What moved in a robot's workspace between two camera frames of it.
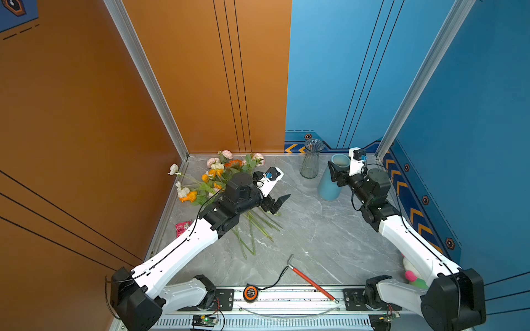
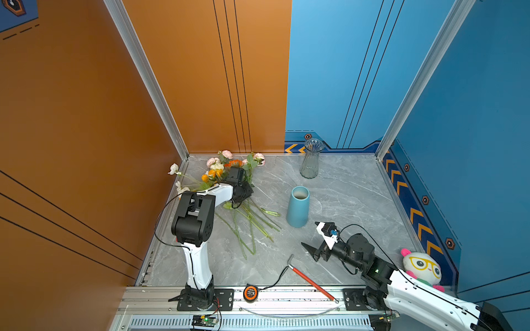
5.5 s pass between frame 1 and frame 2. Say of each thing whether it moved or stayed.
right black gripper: moved
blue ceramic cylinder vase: moved
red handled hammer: stayed
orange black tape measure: stayed
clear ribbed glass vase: stayed
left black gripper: moved
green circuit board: stayed
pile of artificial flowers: stayed
